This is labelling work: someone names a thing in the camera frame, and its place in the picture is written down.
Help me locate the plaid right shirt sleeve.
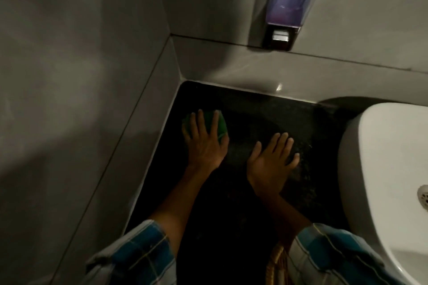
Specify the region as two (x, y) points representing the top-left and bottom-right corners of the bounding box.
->
(287, 223), (398, 285)

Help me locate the plaid left shirt sleeve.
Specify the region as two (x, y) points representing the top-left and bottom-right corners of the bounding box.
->
(84, 219), (178, 285)

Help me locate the metal sink drain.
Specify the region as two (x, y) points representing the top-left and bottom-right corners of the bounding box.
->
(417, 185), (428, 210)

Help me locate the person's right hand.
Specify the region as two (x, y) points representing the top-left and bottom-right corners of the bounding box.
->
(246, 132), (301, 192)

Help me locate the person's right forearm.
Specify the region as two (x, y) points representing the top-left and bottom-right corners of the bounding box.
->
(247, 178), (313, 243)

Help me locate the green scrub pad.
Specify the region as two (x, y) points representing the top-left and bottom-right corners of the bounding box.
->
(182, 110), (228, 144)

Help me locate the woven wicker basket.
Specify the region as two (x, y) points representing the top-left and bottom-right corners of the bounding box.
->
(265, 244), (292, 285)

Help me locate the person's left forearm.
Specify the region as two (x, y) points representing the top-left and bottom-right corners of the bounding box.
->
(148, 167), (216, 245)

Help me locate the person's left hand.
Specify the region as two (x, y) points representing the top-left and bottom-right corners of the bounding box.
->
(182, 109), (230, 175)

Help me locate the white ceramic sink basin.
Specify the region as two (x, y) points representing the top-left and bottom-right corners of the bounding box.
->
(337, 102), (428, 285)

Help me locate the plaid shirt sleeve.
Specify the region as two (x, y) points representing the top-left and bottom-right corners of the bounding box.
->
(287, 223), (398, 285)
(84, 219), (178, 285)

